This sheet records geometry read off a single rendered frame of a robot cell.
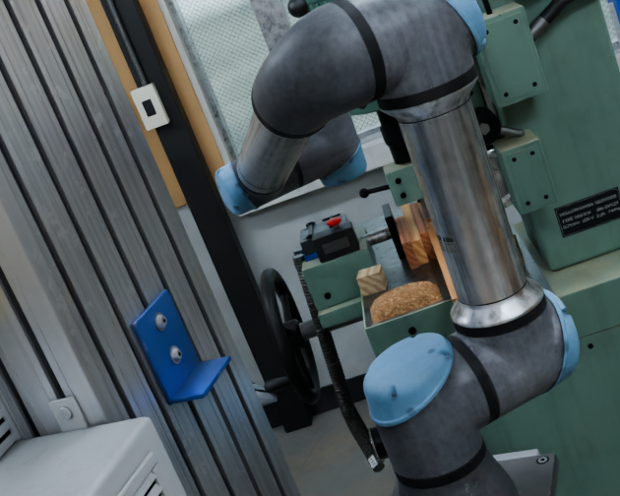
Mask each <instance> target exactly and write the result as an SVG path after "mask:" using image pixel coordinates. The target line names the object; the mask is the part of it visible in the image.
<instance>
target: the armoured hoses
mask: <svg viewBox="0 0 620 496"><path fill-rule="evenodd" d="M293 253H294V257H292V260H293V263H294V266H295V269H296V270H297V271H298V273H297V274H298V275H299V276H298V277H299V278H300V279H299V280H300V283H301V286H302V289H303V292H304V295H305V299H306V302H307V305H308V308H309V311H310V314H311V317H312V320H313V323H314V326H315V329H316V333H317V336H318V339H319V342H320V347H321V349H322V350H323V351H322V352H323V355H324V358H325V361H326V364H327V367H328V370H329V374H330V377H331V380H332V383H333V386H334V389H335V392H336V397H337V400H338V403H339V406H340V409H341V414H343V416H342V417H344V420H345V423H346V426H347V427H348V429H349V431H350V433H351V434H352V436H353V438H354V439H355V441H356V443H357V444H358V446H359V448H360V449H361V451H362V453H363V454H364V456H365V458H366V460H367V461H368V463H369V464H370V465H371V467H372V469H373V470H374V472H378V471H381V470H382V469H383V468H384V467H385V465H384V461H385V460H381V461H379V460H378V459H377V457H376V454H375V452H374V449H373V446H372V443H371V440H370V436H369V431H368V429H367V427H366V425H365V423H364V422H363V420H362V418H361V416H360V415H359V413H358V411H357V409H356V408H355V406H354V403H353V401H352V398H351V395H350V392H349V389H348V386H347V383H346V379H345V376H344V373H343V370H342V367H341V362H340V359H339V356H338V353H337V351H336V349H337V348H336V347H335V346H336V345H335V344H334V343H335V342H334V339H333V336H332V333H331V332H328V330H327V328H326V329H323V327H322V325H321V322H320V320H319V317H318V310H317V308H316V306H315V303H314V301H313V298H312V296H311V294H310V291H309V289H308V286H307V284H306V281H305V279H304V276H303V274H302V263H303V262H304V261H305V258H304V253H303V250H302V248H297V249H295V250H293Z"/></svg>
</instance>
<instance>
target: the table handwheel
mask: <svg viewBox="0 0 620 496"><path fill-rule="evenodd" d="M260 287H261V295H262V301H263V306H264V310H265V315H266V318H267V322H268V326H269V329H270V332H271V335H272V338H273V341H274V344H275V347H276V350H277V353H278V355H279V359H280V362H281V364H282V367H283V369H284V371H285V374H286V376H287V378H288V380H289V382H290V384H291V386H292V387H293V389H294V391H295V393H296V394H297V395H298V396H299V397H300V399H301V400H302V401H303V402H305V403H307V404H315V403H316V402H317V401H318V400H319V397H320V380H319V375H318V370H317V365H316V361H315V357H314V354H313V350H312V347H311V343H310V340H309V339H312V338H315V337H317V333H316V329H315V326H314V323H313V320H312V319H311V320H308V321H306V322H303V321H302V318H301V316H300V313H299V311H298V308H297V306H296V303H295V301H294V299H293V297H292V294H291V292H290V290H289V288H288V286H287V285H286V283H285V281H284V279H283V278H282V276H281V275H280V274H279V272H278V271H276V270H275V269H272V268H268V269H265V270H263V272H262V274H261V278H260ZM276 293H277V295H278V297H279V300H280V302H281V306H282V312H283V319H284V323H283V322H282V319H281V316H280V312H279V306H278V302H277V297H276ZM363 320H364V319H363V315H362V316H359V317H357V318H354V319H351V320H348V321H345V322H342V323H339V324H336V325H333V326H331V327H328V328H327V330H328V332H331V331H334V330H337V329H340V328H343V327H346V326H348V325H351V324H354V323H357V322H360V321H363Z"/></svg>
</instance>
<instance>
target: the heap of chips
mask: <svg viewBox="0 0 620 496"><path fill-rule="evenodd" d="M441 300H443V299H442V296H441V293H440V290H439V287H438V284H437V282H434V283H431V282H429V281H416V282H412V283H408V284H405V285H402V286H399V287H396V288H393V289H391V290H389V291H387V292H385V293H383V294H382V295H380V296H379V297H378V298H376V299H375V300H374V302H373V304H372V305H370V311H371V318H372V324H375V323H378V322H381V321H384V320H387V319H390V318H392V317H395V316H398V315H400V314H403V313H406V312H409V311H412V310H415V309H418V308H420V307H423V306H426V305H429V304H432V303H435V302H438V301H441Z"/></svg>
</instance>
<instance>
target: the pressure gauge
mask: <svg viewBox="0 0 620 496"><path fill-rule="evenodd" d="M368 431H369V436H370V440H371V443H372V446H373V449H374V452H375V454H376V457H377V459H378V460H379V461H381V460H384V459H387V458H388V454H387V452H386V449H385V447H384V444H383V442H382V439H381V437H380V434H379V432H378V429H377V427H376V426H374V427H369V429H368Z"/></svg>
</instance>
